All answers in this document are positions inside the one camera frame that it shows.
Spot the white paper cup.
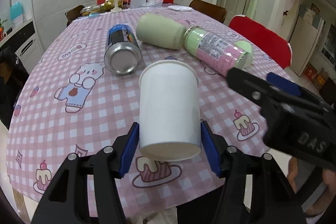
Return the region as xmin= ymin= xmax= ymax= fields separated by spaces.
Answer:
xmin=139 ymin=60 xmax=201 ymax=161

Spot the person's hand lower right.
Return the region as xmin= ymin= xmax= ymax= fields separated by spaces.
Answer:
xmin=287 ymin=157 xmax=335 ymax=218

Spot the red chair right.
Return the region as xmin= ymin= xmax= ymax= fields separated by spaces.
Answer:
xmin=228 ymin=15 xmax=293 ymax=69

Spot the white cabinet right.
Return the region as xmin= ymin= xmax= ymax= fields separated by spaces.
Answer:
xmin=289 ymin=16 xmax=325 ymax=76

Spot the green pink labelled bottle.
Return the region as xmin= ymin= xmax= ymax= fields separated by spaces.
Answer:
xmin=183 ymin=26 xmax=253 ymax=76

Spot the brown wooden chair far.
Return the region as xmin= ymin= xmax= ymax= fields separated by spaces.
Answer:
xmin=189 ymin=0 xmax=227 ymax=23

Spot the pink checkered tablecloth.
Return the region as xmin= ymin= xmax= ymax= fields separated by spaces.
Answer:
xmin=5 ymin=4 xmax=292 ymax=218

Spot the pale green bottle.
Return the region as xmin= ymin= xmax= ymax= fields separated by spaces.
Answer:
xmin=135 ymin=13 xmax=186 ymax=50

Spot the white plate far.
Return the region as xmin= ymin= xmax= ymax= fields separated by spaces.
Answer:
xmin=167 ymin=5 xmax=193 ymax=12

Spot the blue silver drink can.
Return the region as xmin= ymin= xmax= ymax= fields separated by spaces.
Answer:
xmin=104 ymin=24 xmax=142 ymax=76

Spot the white box on table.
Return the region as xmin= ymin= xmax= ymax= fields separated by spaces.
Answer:
xmin=130 ymin=0 xmax=146 ymax=9

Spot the snack packets pile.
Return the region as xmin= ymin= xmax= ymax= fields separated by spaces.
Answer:
xmin=80 ymin=0 xmax=114 ymax=16

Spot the dark chair left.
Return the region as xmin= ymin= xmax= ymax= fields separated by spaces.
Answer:
xmin=65 ymin=5 xmax=84 ymax=26

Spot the blue kettle appliance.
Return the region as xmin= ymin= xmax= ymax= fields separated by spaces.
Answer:
xmin=10 ymin=2 xmax=25 ymax=28

